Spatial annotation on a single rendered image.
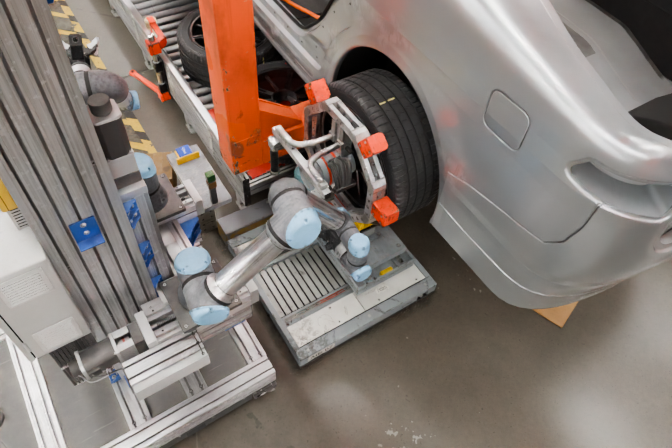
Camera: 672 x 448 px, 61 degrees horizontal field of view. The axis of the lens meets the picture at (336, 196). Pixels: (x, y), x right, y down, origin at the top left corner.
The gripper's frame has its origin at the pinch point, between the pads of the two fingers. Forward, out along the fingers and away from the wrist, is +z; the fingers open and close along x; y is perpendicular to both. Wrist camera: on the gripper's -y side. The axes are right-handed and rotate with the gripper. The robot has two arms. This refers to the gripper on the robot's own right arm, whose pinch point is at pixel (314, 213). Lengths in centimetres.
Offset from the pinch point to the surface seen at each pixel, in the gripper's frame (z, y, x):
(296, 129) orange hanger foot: 60, -16, -26
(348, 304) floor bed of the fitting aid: -9, -75, -17
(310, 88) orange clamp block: 39, 28, -20
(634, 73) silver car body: -11, 12, -177
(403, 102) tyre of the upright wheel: 8, 34, -44
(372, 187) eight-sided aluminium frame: -8.8, 13.5, -20.4
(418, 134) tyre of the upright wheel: -4, 27, -44
